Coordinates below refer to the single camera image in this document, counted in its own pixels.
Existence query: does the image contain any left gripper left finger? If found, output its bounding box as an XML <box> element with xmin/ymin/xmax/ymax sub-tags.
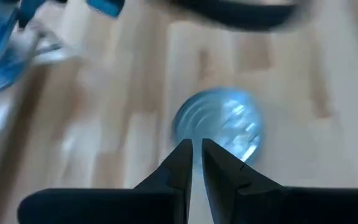
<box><xmin>17</xmin><ymin>138</ymin><xmax>194</xmax><ymax>224</ymax></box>

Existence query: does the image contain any dark blue tuna can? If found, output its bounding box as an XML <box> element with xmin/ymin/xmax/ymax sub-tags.
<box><xmin>171</xmin><ymin>86</ymin><xmax>264</xmax><ymax>166</ymax></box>

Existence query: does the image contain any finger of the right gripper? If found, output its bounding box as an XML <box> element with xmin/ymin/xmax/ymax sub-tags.
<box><xmin>166</xmin><ymin>0</ymin><xmax>301</xmax><ymax>32</ymax></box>

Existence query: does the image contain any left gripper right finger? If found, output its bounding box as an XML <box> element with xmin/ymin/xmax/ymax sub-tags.
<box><xmin>201</xmin><ymin>138</ymin><xmax>358</xmax><ymax>224</ymax></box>

